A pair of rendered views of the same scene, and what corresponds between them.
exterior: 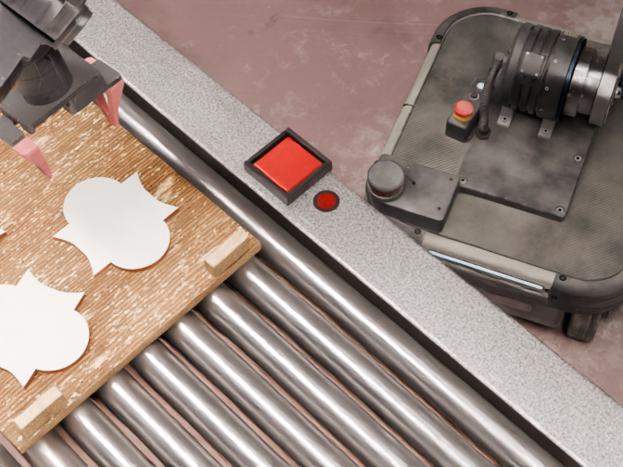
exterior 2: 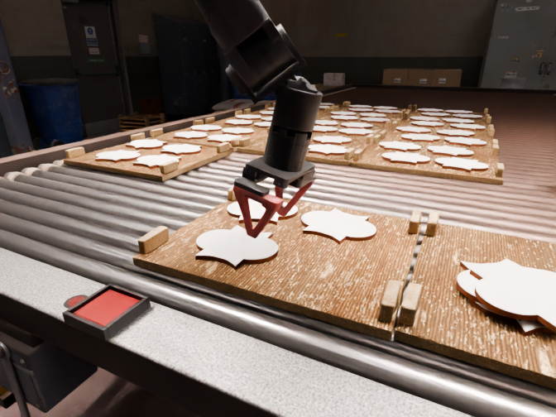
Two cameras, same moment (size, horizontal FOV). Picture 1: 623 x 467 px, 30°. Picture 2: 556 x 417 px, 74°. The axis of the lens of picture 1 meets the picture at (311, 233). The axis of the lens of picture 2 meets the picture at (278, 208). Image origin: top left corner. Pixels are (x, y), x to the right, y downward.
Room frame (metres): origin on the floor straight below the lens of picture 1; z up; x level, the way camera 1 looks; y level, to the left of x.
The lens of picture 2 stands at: (1.29, 0.09, 1.23)
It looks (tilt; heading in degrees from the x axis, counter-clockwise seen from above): 22 degrees down; 159
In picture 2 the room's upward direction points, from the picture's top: straight up
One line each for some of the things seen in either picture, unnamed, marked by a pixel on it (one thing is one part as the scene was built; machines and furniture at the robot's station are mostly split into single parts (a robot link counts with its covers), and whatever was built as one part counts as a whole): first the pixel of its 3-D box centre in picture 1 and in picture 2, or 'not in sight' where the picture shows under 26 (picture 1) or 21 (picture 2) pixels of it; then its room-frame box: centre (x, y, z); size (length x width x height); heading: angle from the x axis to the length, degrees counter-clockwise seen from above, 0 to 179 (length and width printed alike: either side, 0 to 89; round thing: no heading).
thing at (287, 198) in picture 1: (287, 166); (107, 309); (0.83, 0.02, 0.92); 0.08 x 0.08 x 0.02; 43
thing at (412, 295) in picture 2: not in sight; (409, 303); (0.99, 0.38, 0.95); 0.06 x 0.02 x 0.03; 132
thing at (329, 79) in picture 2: not in sight; (334, 79); (-5.08, 3.69, 0.86); 0.37 x 0.30 x 0.22; 46
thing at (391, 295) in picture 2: not in sight; (390, 300); (0.98, 0.36, 0.95); 0.06 x 0.02 x 0.03; 133
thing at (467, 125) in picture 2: not in sight; (443, 122); (-0.11, 1.49, 0.94); 0.41 x 0.35 x 0.04; 42
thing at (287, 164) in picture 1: (287, 167); (107, 310); (0.83, 0.02, 0.92); 0.06 x 0.06 x 0.01; 43
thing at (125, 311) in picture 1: (31, 234); (290, 241); (0.74, 0.33, 0.93); 0.41 x 0.35 x 0.02; 43
